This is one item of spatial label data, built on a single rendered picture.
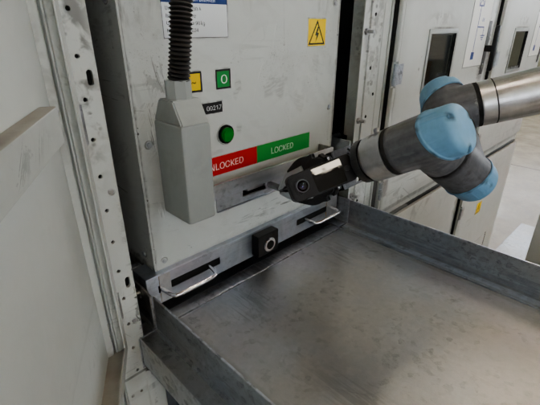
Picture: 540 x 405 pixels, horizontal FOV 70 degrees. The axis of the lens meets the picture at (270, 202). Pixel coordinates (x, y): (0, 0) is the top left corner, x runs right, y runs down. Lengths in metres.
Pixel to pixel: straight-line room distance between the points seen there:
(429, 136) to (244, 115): 0.34
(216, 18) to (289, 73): 0.20
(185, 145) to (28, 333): 0.28
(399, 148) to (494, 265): 0.40
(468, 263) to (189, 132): 0.64
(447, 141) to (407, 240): 0.44
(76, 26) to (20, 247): 0.27
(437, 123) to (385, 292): 0.37
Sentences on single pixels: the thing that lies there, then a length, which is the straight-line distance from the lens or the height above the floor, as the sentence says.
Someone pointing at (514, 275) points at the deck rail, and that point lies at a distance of 0.90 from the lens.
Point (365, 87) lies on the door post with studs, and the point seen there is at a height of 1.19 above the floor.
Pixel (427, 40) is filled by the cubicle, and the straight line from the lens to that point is 1.15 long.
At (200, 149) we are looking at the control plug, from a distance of 0.55.
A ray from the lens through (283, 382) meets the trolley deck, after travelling 0.62.
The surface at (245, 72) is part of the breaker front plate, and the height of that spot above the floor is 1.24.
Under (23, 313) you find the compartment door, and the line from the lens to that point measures 0.38.
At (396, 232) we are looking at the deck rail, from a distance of 0.96.
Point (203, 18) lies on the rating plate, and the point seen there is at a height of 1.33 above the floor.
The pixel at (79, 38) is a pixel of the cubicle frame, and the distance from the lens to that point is 0.53.
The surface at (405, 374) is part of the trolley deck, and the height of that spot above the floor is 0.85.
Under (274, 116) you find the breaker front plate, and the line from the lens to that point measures 0.79.
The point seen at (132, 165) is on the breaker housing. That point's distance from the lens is 0.66.
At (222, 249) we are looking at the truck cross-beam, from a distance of 0.77.
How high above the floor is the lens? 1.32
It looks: 24 degrees down
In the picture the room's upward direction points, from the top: straight up
